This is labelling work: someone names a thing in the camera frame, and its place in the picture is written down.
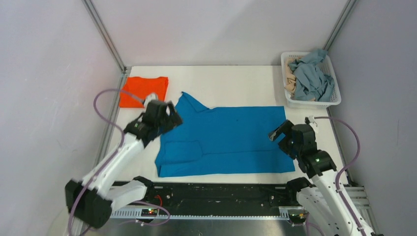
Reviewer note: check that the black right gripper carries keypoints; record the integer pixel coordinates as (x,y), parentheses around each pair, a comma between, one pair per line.
(284,127)

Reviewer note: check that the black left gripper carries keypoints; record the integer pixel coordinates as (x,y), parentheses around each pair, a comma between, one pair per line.
(173,120)

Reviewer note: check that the blue t-shirt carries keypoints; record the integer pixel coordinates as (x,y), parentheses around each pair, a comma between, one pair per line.
(222,140)

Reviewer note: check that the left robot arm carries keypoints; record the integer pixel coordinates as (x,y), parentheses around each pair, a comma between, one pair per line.
(93,199)

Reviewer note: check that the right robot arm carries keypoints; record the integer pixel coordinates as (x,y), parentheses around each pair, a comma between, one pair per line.
(321,193)

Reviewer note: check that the folded orange t-shirt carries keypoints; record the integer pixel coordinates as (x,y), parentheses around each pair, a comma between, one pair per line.
(142,87)

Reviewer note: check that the beige crumpled t-shirt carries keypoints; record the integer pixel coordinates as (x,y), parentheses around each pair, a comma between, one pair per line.
(290,85)

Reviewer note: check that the grey-blue crumpled t-shirt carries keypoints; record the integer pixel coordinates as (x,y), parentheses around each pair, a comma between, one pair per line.
(311,83)

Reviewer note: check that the white plastic laundry basket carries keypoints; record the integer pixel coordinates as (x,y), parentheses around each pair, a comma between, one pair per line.
(326,67)

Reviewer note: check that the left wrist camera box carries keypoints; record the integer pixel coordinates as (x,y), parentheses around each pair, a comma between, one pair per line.
(149,98)

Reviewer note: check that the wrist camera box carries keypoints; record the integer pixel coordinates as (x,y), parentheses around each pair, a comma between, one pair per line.
(149,98)
(310,120)

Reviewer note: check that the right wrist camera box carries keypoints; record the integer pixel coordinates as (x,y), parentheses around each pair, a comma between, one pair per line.
(310,120)

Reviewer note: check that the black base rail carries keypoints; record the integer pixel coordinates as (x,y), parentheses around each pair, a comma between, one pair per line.
(218,200)

